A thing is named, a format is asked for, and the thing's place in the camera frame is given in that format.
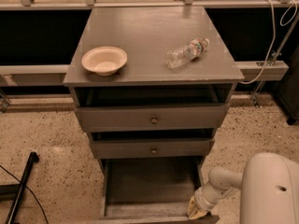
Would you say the grey top drawer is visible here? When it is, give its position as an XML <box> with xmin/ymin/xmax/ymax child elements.
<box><xmin>75</xmin><ymin>105</ymin><xmax>229</xmax><ymax>133</ymax></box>

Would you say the grey drawer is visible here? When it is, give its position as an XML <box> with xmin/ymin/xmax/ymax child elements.
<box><xmin>98</xmin><ymin>157</ymin><xmax>219</xmax><ymax>224</ymax></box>
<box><xmin>75</xmin><ymin>105</ymin><xmax>229</xmax><ymax>133</ymax></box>
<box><xmin>90</xmin><ymin>138</ymin><xmax>215</xmax><ymax>159</ymax></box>

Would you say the grey metal railing frame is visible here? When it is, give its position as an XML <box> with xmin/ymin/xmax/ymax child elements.
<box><xmin>0</xmin><ymin>0</ymin><xmax>299</xmax><ymax>114</ymax></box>

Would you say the grey middle drawer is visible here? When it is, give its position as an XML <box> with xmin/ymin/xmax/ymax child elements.
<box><xmin>90</xmin><ymin>138</ymin><xmax>215</xmax><ymax>159</ymax></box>

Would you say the white paper bowl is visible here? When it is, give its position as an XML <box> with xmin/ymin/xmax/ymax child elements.
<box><xmin>81</xmin><ymin>47</ymin><xmax>127</xmax><ymax>76</ymax></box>

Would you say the grey bottom drawer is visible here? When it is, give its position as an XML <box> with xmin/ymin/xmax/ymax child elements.
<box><xmin>98</xmin><ymin>157</ymin><xmax>219</xmax><ymax>224</ymax></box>

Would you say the clear plastic water bottle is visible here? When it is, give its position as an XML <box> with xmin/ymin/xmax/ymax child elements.
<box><xmin>165</xmin><ymin>38</ymin><xmax>209</xmax><ymax>68</ymax></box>

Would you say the black floor cable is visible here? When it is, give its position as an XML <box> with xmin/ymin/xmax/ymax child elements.
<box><xmin>0</xmin><ymin>164</ymin><xmax>50</xmax><ymax>224</ymax></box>

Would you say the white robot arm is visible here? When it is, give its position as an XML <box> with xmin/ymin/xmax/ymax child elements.
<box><xmin>187</xmin><ymin>153</ymin><xmax>299</xmax><ymax>224</ymax></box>

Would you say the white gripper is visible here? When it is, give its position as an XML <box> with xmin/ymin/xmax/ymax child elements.
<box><xmin>187</xmin><ymin>185</ymin><xmax>223</xmax><ymax>220</ymax></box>

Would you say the dark cabinet at right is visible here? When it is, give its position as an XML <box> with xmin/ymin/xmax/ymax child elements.
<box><xmin>276</xmin><ymin>45</ymin><xmax>299</xmax><ymax>125</ymax></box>

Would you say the grey wooden drawer cabinet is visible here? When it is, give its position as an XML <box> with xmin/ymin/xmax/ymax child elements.
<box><xmin>63</xmin><ymin>6</ymin><xmax>246</xmax><ymax>173</ymax></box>

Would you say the black metal stand leg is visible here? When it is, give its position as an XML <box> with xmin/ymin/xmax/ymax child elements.
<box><xmin>0</xmin><ymin>152</ymin><xmax>39</xmax><ymax>224</ymax></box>

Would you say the white hanging cable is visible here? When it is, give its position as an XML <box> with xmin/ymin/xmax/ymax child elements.
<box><xmin>239</xmin><ymin>0</ymin><xmax>299</xmax><ymax>86</ymax></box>

